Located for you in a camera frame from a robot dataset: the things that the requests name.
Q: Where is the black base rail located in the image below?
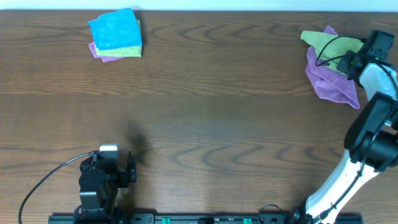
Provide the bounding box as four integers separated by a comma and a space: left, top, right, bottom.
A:
48, 213, 364, 224

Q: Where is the light green cloth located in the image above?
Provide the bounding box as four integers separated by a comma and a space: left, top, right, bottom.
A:
300, 30, 363, 77

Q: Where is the blue folded cloth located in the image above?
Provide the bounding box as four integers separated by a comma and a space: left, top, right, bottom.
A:
88, 8, 142, 50

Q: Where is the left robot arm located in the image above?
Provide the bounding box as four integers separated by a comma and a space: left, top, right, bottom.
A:
72, 151, 137, 224

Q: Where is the purple crumpled cloth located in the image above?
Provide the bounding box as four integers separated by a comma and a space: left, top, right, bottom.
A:
305, 26, 359, 109

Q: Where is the purple folded cloth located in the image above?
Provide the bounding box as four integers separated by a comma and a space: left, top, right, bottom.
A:
88, 42, 123, 63

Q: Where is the green folded cloth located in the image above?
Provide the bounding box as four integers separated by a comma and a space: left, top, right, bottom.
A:
95, 19, 143, 58

